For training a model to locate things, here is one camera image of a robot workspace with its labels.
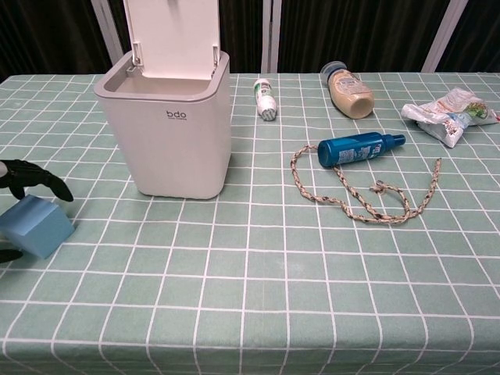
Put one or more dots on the small white green bottle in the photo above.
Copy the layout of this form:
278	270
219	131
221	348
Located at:
265	99

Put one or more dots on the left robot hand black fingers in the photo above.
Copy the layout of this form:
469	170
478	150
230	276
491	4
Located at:
23	173

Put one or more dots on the blue foam cube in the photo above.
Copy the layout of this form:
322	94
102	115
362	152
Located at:
35	224

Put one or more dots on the green checkered tablecloth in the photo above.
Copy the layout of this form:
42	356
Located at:
250	293

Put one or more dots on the beige sauce bottle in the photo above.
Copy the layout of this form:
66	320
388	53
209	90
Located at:
351	93

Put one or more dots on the white square container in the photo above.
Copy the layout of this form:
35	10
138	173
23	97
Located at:
179	129

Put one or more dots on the blue spray bottle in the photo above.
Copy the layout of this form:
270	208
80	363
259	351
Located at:
351	150

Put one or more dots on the crumpled white snack wrapper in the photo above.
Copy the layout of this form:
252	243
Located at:
449	117

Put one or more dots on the white partition post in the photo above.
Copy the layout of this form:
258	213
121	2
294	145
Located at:
104	35
441	35
269	35

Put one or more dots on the dark pleated curtain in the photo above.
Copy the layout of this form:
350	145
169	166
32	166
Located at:
476	35
240	31
47	35
351	31

